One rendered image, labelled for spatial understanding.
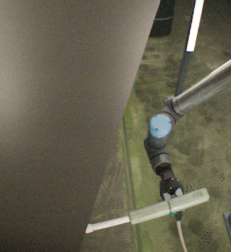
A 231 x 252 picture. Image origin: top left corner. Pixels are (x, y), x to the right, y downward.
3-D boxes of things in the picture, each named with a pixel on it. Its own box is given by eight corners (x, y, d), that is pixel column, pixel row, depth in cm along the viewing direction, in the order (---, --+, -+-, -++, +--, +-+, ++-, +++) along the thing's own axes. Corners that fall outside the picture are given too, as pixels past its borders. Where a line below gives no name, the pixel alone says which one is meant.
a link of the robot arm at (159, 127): (157, 107, 104) (153, 126, 113) (145, 124, 97) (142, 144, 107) (177, 115, 101) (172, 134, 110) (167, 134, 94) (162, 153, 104)
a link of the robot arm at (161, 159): (168, 151, 104) (147, 158, 104) (172, 161, 101) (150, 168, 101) (170, 162, 111) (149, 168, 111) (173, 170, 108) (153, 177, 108)
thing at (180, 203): (201, 205, 104) (206, 184, 86) (205, 214, 101) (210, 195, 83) (98, 234, 105) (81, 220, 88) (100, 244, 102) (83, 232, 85)
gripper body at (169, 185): (180, 195, 100) (171, 171, 108) (180, 186, 94) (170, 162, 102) (163, 200, 100) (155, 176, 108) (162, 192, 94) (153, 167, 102)
